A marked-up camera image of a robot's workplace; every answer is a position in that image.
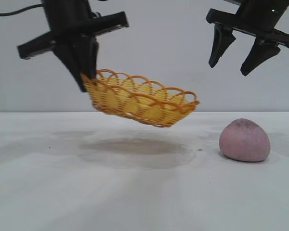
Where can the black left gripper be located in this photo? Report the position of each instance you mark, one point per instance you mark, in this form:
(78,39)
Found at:
(67,21)

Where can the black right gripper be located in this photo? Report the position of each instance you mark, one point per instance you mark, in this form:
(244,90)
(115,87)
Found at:
(257,16)

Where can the yellow woven wicker basket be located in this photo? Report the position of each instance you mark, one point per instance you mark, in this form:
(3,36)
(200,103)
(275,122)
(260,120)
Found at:
(139,103)

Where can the pink peach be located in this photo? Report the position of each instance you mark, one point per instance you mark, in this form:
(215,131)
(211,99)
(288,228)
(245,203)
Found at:
(244,142)

